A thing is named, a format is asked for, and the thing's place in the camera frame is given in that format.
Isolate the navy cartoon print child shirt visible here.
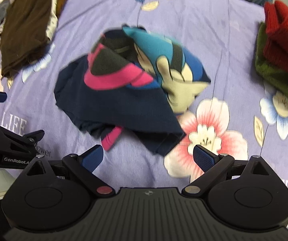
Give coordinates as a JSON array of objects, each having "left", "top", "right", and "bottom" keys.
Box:
[{"left": 54, "top": 25, "right": 211, "bottom": 156}]

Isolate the purple floral bed sheet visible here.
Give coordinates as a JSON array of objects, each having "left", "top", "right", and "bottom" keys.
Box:
[{"left": 0, "top": 0, "right": 288, "bottom": 188}]

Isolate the green folded fleece garment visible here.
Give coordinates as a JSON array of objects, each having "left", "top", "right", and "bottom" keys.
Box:
[{"left": 255, "top": 22, "right": 288, "bottom": 98}]

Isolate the red knitted folded sweater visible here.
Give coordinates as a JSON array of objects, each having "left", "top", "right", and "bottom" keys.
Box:
[{"left": 264, "top": 0, "right": 288, "bottom": 73}]

